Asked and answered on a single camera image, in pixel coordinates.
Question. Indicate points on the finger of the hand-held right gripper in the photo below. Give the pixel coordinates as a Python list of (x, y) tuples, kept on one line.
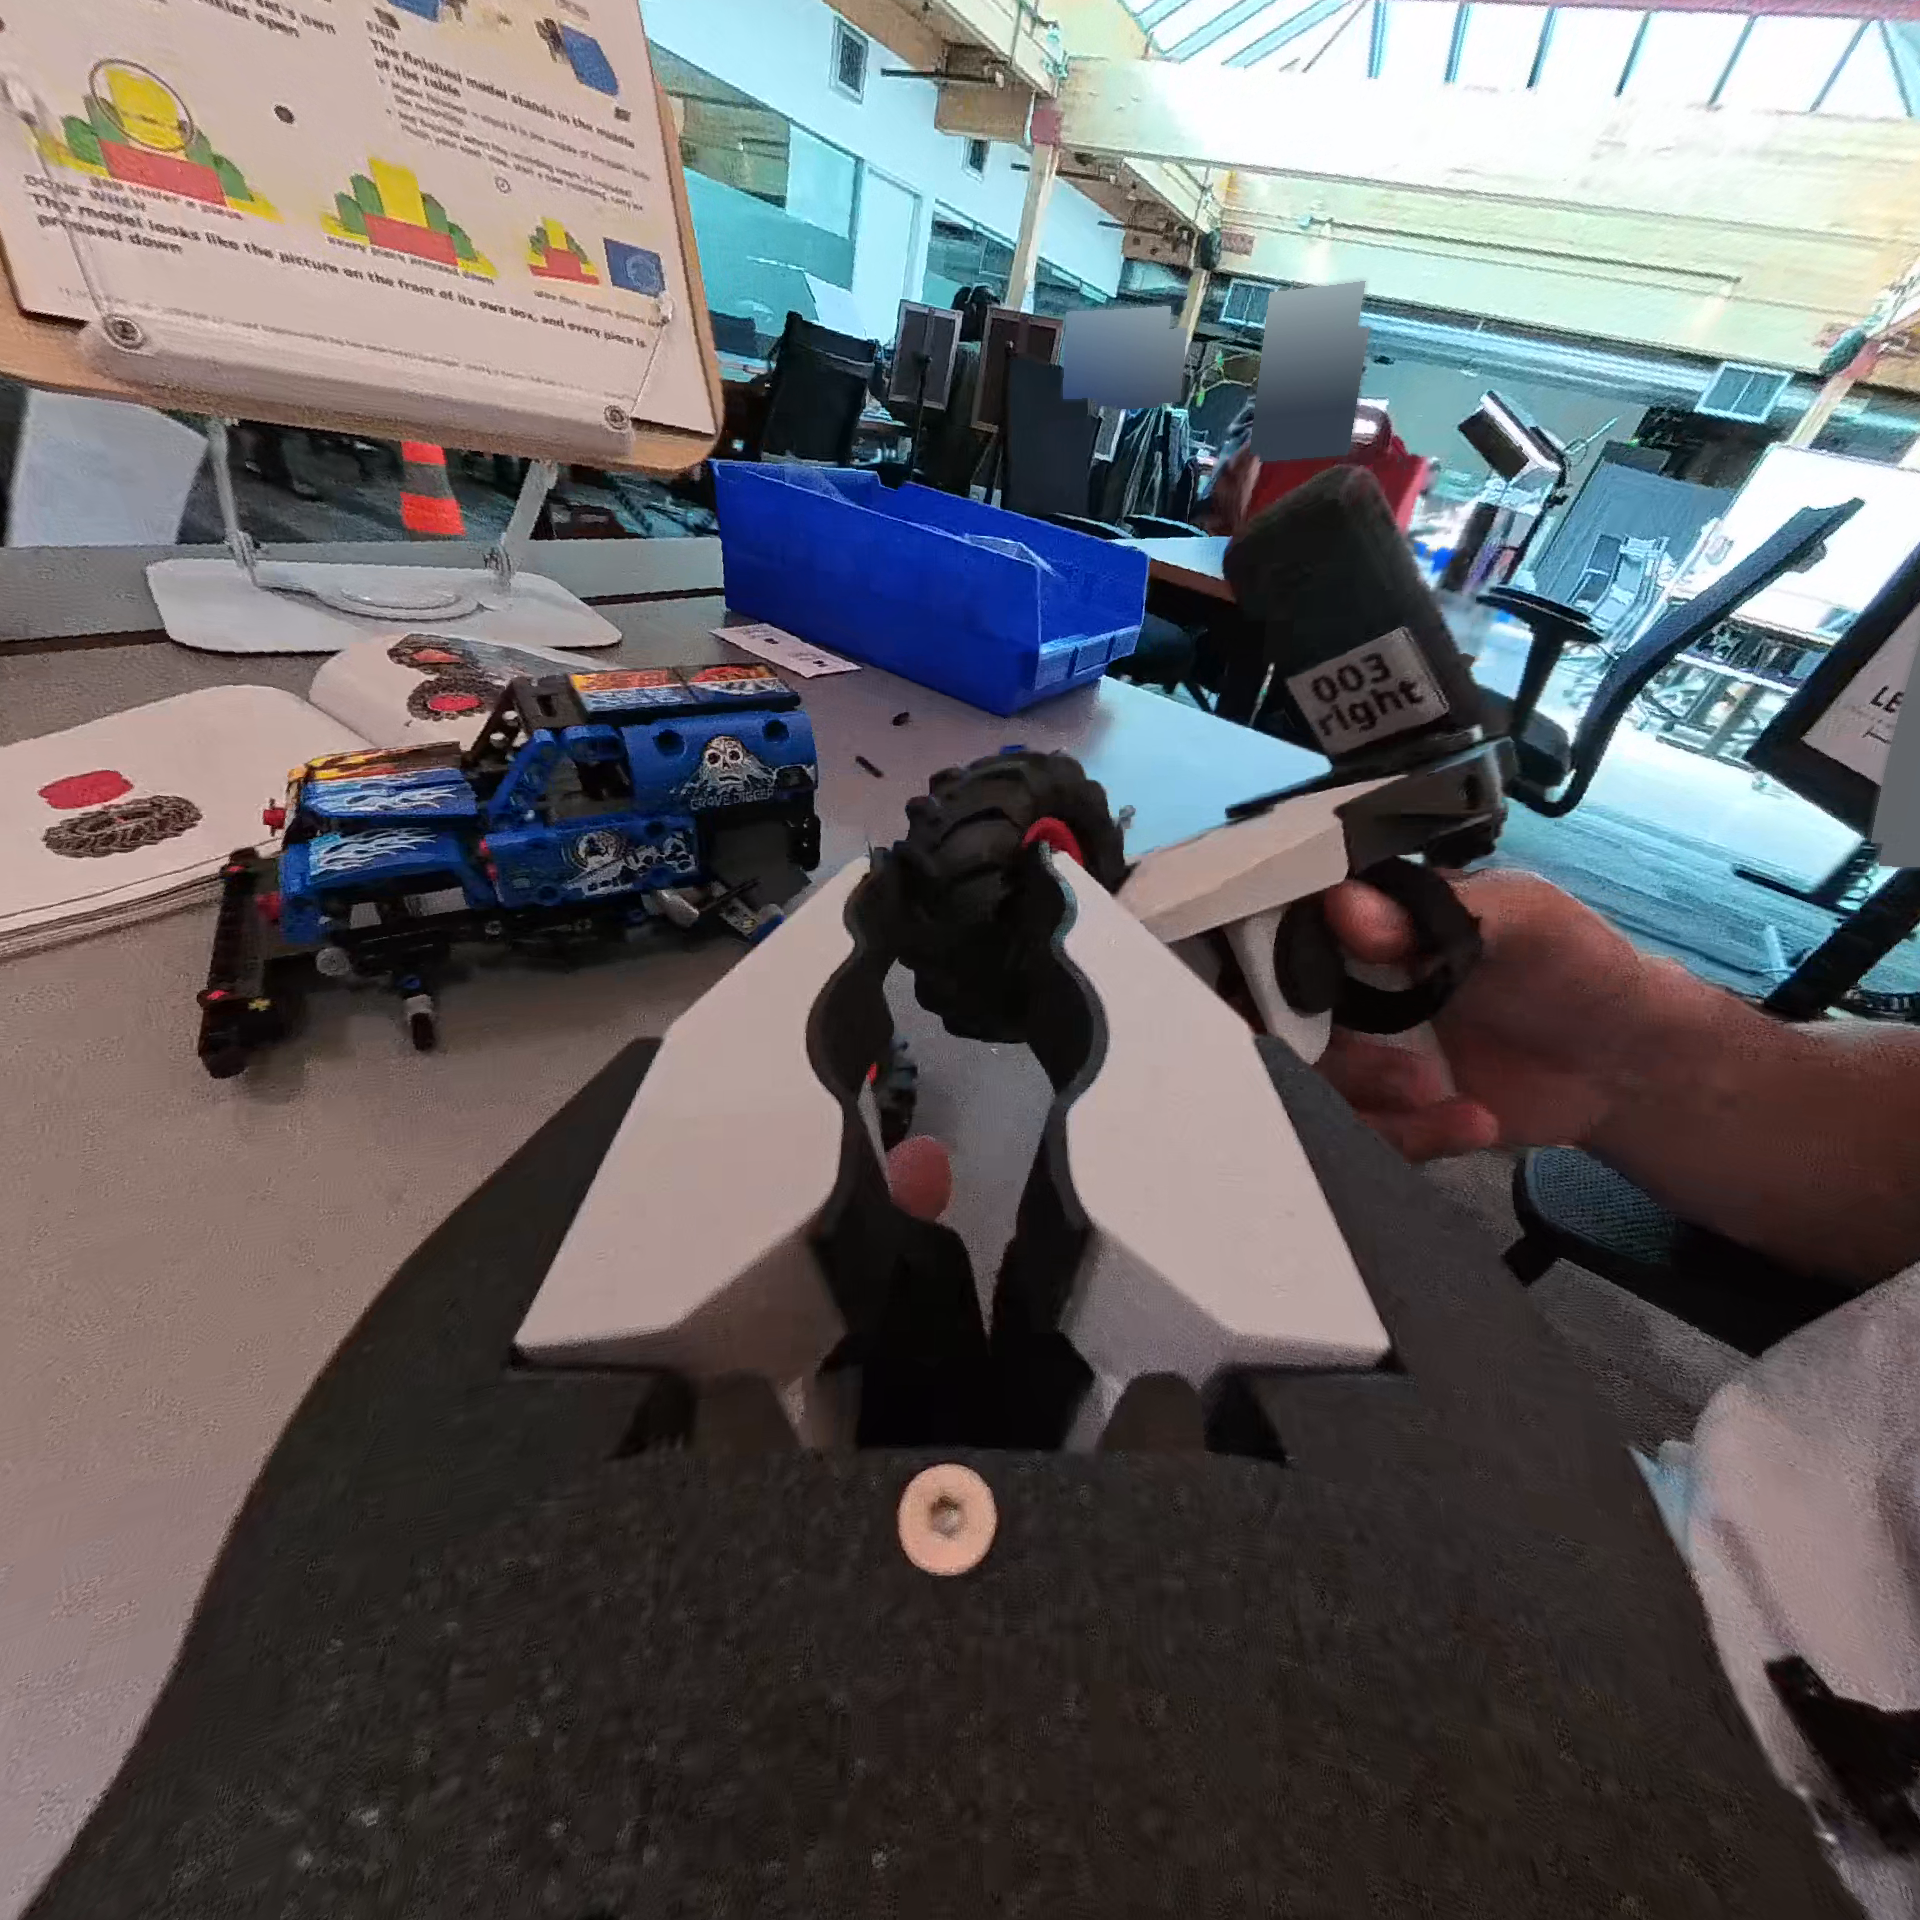
[(1252, 869)]

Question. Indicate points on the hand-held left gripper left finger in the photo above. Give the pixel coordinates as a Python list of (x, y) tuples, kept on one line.
[(704, 1141)]

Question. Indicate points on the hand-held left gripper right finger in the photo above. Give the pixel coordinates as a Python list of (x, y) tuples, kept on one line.
[(1200, 1154)]

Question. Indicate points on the black toy wheel red hub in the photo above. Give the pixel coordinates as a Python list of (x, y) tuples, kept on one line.
[(897, 1089), (983, 885)]

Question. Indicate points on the person's right forearm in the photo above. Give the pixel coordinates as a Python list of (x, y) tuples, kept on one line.
[(1770, 1126)]

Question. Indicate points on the person's left hand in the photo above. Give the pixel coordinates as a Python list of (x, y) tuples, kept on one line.
[(920, 1178)]

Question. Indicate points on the person's right hand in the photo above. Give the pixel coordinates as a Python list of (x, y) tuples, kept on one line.
[(1546, 1021)]

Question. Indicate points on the red bag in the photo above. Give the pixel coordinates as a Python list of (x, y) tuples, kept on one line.
[(1397, 465)]

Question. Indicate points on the wooden table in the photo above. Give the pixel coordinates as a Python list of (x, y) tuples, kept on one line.
[(1184, 567)]

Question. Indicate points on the blue toy brick truck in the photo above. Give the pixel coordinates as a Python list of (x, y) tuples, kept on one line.
[(570, 825)]

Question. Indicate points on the dark monitor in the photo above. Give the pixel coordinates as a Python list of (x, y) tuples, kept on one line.
[(921, 354), (1018, 369)]

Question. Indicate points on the blue plastic bin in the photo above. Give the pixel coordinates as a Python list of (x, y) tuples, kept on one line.
[(914, 585)]

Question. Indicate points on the blue mesh chair seat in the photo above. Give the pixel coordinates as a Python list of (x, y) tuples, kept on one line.
[(1651, 1243)]

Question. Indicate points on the white paper label strip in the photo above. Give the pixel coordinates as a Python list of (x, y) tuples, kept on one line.
[(785, 649)]

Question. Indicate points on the black framed sign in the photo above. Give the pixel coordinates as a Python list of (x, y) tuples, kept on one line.
[(1852, 705)]

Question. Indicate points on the black high-back chair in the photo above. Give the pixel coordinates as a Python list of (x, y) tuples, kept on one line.
[(818, 389)]

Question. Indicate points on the clear acrylic stand base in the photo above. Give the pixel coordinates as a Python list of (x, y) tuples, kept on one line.
[(388, 609)]

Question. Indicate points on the open instruction booklet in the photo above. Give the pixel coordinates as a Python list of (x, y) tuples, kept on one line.
[(135, 779)]

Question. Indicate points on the person's white shirt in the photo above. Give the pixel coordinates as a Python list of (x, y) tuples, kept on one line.
[(1800, 1517)]

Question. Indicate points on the orange traffic cone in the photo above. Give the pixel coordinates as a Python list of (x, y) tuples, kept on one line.
[(431, 494)]

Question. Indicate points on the instruction sheet board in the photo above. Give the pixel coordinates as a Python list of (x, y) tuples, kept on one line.
[(330, 195)]

